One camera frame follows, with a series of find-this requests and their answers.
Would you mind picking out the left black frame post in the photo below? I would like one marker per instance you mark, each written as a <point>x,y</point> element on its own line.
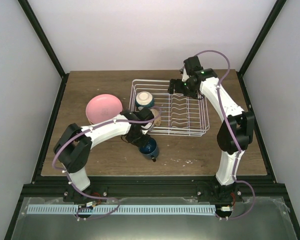
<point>32,18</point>

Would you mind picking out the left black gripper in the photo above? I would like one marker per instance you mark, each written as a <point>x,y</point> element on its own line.
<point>141,144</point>

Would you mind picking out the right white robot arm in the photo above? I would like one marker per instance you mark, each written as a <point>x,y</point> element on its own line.
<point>237,125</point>

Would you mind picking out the dark blue mug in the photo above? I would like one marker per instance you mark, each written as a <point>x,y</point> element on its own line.
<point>151,150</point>

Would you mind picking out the cream shallow bowl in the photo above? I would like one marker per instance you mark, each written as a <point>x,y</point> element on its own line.
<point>158,119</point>

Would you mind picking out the pink plate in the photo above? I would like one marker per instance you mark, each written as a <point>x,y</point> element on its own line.
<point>103,107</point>

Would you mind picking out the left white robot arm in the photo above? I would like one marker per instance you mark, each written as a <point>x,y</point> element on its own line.
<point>73,148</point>

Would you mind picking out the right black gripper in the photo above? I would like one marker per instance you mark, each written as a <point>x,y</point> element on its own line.
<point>178,89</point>

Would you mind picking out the white wire dish rack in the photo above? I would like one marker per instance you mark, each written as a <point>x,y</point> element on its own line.
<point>180,115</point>

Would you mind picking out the light blue slotted strip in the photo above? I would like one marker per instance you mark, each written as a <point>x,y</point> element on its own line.
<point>68,209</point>

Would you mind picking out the metal front sheet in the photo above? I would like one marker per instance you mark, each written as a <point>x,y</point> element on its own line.
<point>263,218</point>

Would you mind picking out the cream and blue bowl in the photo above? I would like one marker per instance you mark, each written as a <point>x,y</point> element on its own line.
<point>144,99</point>

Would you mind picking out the black frame post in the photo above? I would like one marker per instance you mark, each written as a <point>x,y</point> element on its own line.
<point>32,18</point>
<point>270,20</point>

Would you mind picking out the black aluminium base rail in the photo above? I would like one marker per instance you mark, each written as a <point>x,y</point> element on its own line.
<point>202,188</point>

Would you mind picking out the right black frame post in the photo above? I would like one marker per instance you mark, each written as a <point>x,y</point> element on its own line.
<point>270,20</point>

